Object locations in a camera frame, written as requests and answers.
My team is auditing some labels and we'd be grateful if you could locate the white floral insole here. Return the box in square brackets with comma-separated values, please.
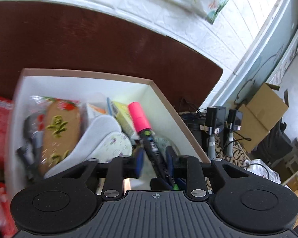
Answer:
[44, 114, 132, 178]

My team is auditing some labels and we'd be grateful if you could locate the open cardboard box at right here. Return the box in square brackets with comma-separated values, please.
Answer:
[238, 83, 289, 152]

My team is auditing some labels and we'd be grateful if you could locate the large brown cardboard box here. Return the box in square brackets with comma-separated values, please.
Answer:
[5, 69, 209, 197]

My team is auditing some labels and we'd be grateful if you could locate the packaged brown insole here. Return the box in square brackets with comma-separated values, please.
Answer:
[23, 95, 81, 176]

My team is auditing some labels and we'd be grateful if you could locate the dark brown headboard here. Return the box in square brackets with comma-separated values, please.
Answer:
[0, 1, 223, 106]

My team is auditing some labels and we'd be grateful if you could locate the black tripod stand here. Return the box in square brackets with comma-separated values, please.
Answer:
[181, 105, 244, 162]

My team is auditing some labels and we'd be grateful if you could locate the yellow green box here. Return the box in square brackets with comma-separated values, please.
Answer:
[111, 101, 139, 140]

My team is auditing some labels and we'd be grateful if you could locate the pink capped black marker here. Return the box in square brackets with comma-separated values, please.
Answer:
[128, 102, 179, 191]

